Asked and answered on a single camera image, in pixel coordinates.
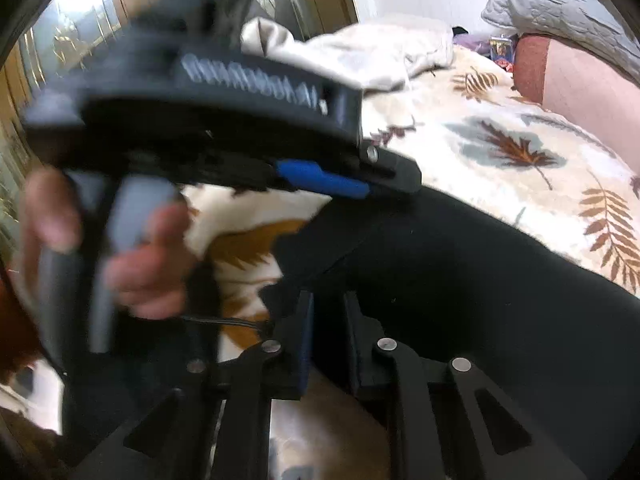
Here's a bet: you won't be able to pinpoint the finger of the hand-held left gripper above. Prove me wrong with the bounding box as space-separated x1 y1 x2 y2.
357 142 423 195
220 157 373 200

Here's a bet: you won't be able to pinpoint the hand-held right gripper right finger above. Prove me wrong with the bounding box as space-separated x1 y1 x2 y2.
342 290 591 480

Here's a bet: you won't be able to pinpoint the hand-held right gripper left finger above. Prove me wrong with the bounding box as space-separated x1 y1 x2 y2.
65 290 316 480

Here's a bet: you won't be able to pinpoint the black pants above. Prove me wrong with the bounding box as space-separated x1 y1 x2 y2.
260 182 640 480

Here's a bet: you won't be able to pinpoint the person's left hand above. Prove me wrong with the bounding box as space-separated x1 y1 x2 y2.
20 166 201 321

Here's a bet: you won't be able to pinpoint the leaf-printed blanket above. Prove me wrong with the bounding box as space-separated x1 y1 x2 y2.
0 42 640 480

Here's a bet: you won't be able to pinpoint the beige fleece cloth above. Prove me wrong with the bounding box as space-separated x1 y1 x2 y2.
240 17 456 93

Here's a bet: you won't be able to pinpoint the purple cloth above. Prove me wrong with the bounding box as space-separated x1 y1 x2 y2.
452 32 493 56

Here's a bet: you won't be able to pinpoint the small colourful box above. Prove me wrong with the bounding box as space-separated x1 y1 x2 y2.
489 35 516 68

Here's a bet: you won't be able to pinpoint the pink cushion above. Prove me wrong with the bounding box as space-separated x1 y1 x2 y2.
515 32 640 148

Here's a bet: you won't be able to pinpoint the grey quilted pillow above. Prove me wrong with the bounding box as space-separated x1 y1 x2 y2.
481 0 640 86

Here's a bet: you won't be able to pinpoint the black cable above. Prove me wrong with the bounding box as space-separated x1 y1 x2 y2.
177 314 275 335

